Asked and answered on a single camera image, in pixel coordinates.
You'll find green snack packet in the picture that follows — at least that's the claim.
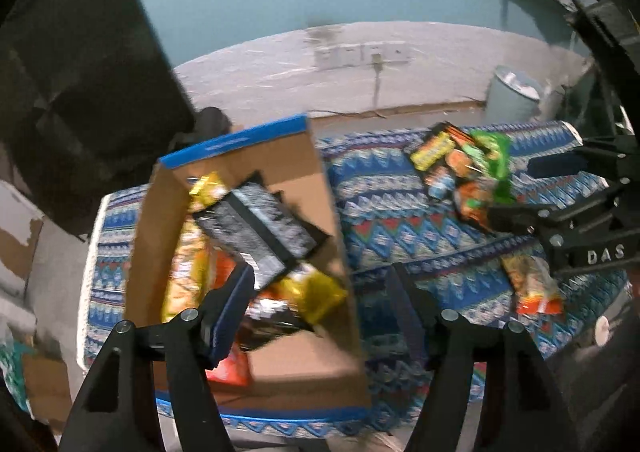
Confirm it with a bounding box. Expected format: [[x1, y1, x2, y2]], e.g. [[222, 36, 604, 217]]
[[467, 129, 516, 205]]

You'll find gold snack packet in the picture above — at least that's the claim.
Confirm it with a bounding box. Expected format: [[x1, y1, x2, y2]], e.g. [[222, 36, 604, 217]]
[[272, 264, 348, 328]]

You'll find long yellow snack packet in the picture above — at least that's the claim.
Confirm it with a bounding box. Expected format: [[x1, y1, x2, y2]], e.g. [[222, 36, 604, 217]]
[[160, 172, 231, 325]]

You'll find blue cardboard box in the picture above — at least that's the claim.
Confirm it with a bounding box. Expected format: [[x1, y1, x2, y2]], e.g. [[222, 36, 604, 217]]
[[122, 114, 373, 420]]

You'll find clear nut snack packet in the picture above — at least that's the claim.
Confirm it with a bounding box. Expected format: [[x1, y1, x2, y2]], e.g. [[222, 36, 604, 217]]
[[500, 254, 563, 315]]

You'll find grey trash bin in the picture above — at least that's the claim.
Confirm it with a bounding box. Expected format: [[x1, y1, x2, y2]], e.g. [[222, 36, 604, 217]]
[[484, 66, 543, 125]]

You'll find black chair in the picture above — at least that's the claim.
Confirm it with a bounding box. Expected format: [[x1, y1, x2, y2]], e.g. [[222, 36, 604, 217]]
[[562, 0, 640, 143]]

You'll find burger print snack packet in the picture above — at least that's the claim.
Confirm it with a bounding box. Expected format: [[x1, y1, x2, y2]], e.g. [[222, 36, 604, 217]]
[[425, 147, 481, 200]]

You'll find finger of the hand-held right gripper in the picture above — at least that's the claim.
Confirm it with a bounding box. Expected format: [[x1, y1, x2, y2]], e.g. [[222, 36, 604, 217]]
[[487, 203, 556, 235], [527, 151, 619, 179]]

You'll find silver foil snack packet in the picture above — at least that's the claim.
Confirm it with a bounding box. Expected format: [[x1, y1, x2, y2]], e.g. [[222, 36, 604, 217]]
[[192, 171, 333, 290]]

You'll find orange patterned snack packet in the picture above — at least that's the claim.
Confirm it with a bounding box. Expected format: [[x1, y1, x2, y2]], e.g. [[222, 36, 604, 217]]
[[452, 182, 501, 233]]

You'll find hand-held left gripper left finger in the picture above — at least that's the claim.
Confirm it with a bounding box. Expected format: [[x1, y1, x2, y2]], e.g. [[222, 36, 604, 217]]
[[59, 262, 256, 452]]

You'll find white plastic container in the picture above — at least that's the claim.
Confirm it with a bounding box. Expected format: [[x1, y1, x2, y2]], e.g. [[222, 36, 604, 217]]
[[537, 82, 566, 120]]

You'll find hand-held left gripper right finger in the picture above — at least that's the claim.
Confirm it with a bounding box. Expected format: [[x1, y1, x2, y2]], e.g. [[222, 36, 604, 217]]
[[386, 262, 578, 452]]

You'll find black and yellow snack packet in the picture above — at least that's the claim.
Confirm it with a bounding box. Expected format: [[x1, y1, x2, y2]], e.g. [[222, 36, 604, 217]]
[[410, 129, 453, 170]]

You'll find black cylinder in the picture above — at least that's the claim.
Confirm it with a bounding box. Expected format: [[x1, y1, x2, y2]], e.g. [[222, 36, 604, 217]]
[[195, 107, 233, 138]]

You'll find large black board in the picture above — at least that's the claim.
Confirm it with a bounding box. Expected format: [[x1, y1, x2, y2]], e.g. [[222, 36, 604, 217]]
[[0, 0, 196, 238]]

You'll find red snack packet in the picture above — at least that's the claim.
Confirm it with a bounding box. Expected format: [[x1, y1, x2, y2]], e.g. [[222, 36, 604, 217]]
[[205, 347, 251, 388]]

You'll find blue patterned tablecloth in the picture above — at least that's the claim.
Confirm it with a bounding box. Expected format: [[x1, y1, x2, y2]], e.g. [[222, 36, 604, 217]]
[[77, 119, 631, 440]]

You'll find brown cardboard piece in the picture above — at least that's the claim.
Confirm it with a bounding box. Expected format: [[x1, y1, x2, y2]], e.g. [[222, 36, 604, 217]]
[[22, 354, 73, 425]]

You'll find plug with cable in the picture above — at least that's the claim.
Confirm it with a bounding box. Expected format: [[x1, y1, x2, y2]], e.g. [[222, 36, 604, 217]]
[[370, 54, 386, 110]]

